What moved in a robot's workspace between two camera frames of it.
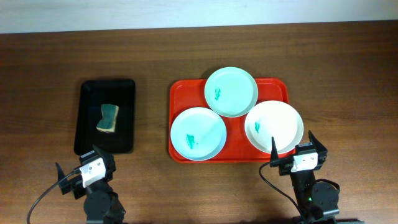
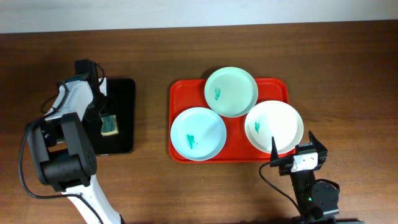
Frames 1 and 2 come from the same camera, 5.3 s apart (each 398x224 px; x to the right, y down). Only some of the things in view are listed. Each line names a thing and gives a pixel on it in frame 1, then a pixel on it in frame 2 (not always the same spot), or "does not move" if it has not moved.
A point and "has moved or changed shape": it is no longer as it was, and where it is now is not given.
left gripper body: x=77 y=188 -> x=97 y=107
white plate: x=277 y=119 does not move
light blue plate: x=198 y=134 does not move
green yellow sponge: x=109 y=112 has moved or changed shape
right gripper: x=285 y=163 does not move
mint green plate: x=231 y=92 does not move
